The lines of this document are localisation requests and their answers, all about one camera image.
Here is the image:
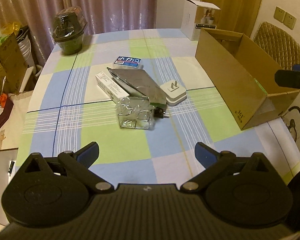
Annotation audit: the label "black cable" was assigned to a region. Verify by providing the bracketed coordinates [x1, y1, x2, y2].
[152, 106, 170, 119]

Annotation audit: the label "clear plastic packaging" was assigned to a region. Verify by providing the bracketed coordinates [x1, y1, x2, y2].
[115, 96, 155, 129]

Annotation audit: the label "white power adapter plug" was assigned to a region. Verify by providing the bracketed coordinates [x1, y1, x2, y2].
[160, 80, 187, 106]

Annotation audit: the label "silver foil pouch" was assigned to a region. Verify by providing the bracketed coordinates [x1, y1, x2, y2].
[107, 67, 167, 108]

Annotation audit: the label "quilted chair back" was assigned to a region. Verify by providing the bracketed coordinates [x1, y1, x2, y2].
[253, 22, 300, 70]

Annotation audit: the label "large brown cardboard box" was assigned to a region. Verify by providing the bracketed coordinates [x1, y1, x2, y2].
[195, 29, 300, 130]

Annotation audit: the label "narrow white box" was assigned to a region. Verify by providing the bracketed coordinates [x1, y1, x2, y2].
[95, 72, 129, 103]

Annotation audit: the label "clear box blue label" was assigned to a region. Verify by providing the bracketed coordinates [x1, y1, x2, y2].
[113, 56, 143, 69]

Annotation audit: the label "brown cardboard boxes pile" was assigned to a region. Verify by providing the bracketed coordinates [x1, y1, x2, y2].
[0, 30, 29, 93]

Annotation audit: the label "white product box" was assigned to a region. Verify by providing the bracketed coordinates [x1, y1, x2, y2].
[181, 0, 221, 41]

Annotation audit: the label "green instant noodle bowl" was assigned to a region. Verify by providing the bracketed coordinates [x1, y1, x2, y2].
[52, 6, 87, 55]

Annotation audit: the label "curtain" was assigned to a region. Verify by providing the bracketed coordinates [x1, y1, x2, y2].
[0, 0, 159, 66]

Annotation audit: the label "wall switch plates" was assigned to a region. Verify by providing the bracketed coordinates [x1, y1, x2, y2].
[274, 7, 296, 30]

